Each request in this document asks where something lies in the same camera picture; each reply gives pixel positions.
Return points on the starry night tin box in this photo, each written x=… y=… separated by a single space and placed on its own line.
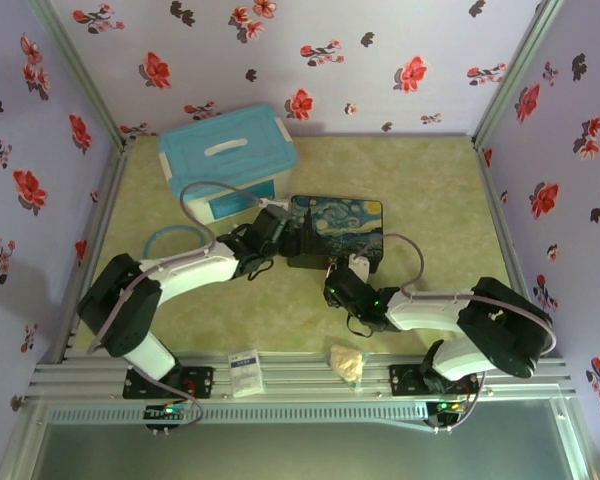
x=340 y=220

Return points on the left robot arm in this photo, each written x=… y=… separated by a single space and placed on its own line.
x=120 y=305

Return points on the blue lidded storage box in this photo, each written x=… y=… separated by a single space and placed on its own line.
x=240 y=165

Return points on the bag of beige cotton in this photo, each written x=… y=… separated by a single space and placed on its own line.
x=347 y=365

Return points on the blue stethoscope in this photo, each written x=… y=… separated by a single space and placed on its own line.
x=175 y=228

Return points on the white sealed packet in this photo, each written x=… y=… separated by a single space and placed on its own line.
x=246 y=372

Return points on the right circuit board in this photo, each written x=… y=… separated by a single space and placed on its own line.
x=447 y=407

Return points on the circuit board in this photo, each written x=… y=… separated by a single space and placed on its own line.
x=447 y=407
x=165 y=412

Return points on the grey metal panel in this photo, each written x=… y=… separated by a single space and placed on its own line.
x=300 y=450

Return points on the left circuit board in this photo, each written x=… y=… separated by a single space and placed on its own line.
x=165 y=412

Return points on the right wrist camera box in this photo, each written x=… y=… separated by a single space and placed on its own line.
x=360 y=267

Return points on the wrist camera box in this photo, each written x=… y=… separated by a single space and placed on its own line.
x=276 y=204
x=360 y=267

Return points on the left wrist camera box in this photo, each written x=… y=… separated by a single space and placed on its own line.
x=276 y=204

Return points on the aluminium table edge rail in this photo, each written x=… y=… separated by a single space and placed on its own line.
x=300 y=375

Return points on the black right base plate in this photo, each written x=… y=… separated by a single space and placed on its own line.
x=402 y=380

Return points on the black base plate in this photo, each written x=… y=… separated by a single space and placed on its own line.
x=402 y=380
x=200 y=382

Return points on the aluminium side rail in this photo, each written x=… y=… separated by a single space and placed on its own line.
x=107 y=200
x=495 y=200

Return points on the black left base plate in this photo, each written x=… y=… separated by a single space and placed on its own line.
x=200 y=382

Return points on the aluminium corner post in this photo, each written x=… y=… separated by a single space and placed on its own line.
x=517 y=70
x=80 y=70

